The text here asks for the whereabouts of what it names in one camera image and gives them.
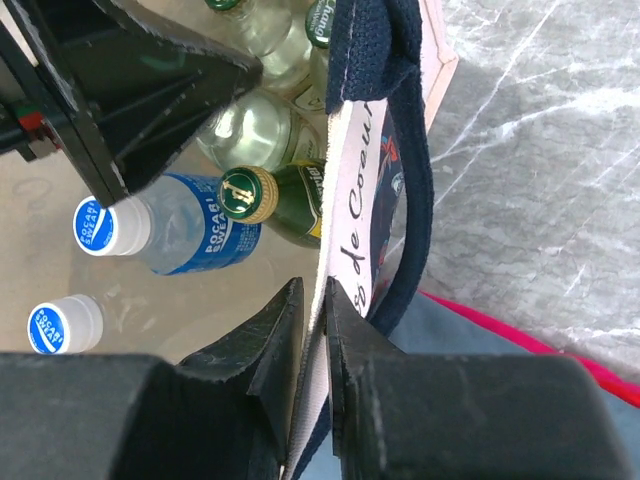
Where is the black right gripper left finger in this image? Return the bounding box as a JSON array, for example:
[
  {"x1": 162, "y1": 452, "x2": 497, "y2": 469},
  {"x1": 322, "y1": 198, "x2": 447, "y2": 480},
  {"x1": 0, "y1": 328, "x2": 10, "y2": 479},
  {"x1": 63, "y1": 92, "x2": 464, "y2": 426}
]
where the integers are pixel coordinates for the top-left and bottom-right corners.
[{"x1": 1, "y1": 278, "x2": 304, "y2": 479}]

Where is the cream canvas tote bag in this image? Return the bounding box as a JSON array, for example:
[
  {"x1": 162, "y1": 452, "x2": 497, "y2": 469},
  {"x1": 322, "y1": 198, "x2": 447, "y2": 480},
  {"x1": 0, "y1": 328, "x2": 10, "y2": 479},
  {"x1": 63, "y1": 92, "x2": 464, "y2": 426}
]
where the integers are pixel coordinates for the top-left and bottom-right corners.
[{"x1": 282, "y1": 1, "x2": 458, "y2": 479}]

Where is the Pocari Sweat bottle lower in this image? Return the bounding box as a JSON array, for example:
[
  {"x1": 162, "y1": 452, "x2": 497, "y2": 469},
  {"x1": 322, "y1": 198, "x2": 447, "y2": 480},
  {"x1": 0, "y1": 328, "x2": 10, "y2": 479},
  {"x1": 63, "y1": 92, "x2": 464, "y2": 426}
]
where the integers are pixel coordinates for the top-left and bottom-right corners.
[{"x1": 26, "y1": 294, "x2": 157, "y2": 355}]

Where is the red folded cloth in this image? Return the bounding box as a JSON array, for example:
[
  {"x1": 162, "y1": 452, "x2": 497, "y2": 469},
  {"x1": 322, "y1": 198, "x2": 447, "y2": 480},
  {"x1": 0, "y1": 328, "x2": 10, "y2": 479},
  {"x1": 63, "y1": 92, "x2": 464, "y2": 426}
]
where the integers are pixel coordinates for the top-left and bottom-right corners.
[{"x1": 419, "y1": 290, "x2": 639, "y2": 408}]

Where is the green Perrier glass bottle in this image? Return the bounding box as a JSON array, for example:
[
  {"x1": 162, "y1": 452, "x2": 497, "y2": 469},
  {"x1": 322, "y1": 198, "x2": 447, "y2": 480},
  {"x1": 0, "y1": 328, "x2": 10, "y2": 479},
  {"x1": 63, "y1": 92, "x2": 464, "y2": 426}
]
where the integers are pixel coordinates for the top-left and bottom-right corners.
[{"x1": 217, "y1": 159, "x2": 325, "y2": 249}]

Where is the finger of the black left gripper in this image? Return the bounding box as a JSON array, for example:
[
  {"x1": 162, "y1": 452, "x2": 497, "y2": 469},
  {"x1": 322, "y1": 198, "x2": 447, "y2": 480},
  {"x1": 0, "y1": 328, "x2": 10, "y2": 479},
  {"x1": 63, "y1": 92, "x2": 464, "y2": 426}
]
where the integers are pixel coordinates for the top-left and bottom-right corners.
[{"x1": 14, "y1": 1, "x2": 263, "y2": 206}]

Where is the Pocari Sweat bottle upper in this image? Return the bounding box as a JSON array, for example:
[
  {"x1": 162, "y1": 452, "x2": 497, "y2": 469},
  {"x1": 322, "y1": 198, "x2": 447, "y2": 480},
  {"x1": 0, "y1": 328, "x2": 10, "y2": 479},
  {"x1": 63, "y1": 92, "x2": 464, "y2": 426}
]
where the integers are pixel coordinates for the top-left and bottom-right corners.
[{"x1": 73, "y1": 173, "x2": 261, "y2": 276}]

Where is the clear Chang soda bottle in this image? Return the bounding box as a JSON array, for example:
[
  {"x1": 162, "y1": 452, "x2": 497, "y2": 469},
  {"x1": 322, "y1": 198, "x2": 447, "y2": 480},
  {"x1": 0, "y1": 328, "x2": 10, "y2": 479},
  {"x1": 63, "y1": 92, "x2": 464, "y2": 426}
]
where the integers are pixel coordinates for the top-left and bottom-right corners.
[
  {"x1": 304, "y1": 0, "x2": 336, "y2": 110},
  {"x1": 196, "y1": 90, "x2": 325, "y2": 171},
  {"x1": 206, "y1": 0, "x2": 311, "y2": 100}
]

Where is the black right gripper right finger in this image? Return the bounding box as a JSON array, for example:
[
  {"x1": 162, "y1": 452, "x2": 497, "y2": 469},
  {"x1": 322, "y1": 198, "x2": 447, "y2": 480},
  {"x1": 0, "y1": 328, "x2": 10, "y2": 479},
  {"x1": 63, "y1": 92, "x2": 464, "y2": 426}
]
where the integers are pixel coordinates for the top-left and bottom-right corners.
[{"x1": 324, "y1": 277, "x2": 636, "y2": 480}]

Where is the pocari sweat bottle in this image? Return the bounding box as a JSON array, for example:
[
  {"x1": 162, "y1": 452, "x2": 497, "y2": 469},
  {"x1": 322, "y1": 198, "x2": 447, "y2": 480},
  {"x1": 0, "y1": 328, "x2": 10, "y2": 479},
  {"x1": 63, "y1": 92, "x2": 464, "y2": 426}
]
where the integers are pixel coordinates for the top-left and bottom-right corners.
[
  {"x1": 73, "y1": 173, "x2": 261, "y2": 276},
  {"x1": 26, "y1": 294, "x2": 157, "y2": 355}
]

